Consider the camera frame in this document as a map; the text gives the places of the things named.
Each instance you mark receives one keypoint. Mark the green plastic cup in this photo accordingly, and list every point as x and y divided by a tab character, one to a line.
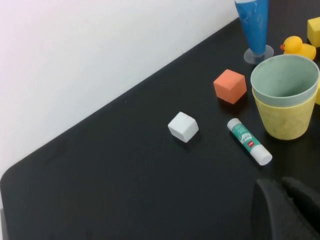
282	82

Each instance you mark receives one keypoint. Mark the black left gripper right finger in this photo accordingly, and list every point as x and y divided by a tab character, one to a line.
308	202

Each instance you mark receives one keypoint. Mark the tall blue conical glass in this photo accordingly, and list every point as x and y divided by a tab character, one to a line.
255	30

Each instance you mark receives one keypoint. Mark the white foam cube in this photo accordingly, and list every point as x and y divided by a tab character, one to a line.
182	127

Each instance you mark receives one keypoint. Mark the yellow plastic cup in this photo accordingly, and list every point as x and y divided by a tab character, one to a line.
285	122

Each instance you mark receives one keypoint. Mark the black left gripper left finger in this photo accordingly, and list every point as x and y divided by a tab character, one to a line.
272	215

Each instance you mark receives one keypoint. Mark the orange foam cube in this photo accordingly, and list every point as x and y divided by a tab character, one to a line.
230	86

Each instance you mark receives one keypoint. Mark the yellow rubber duck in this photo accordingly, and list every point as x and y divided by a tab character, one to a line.
293	45

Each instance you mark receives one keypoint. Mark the green white glue stick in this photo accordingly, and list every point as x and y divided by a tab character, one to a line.
246	138

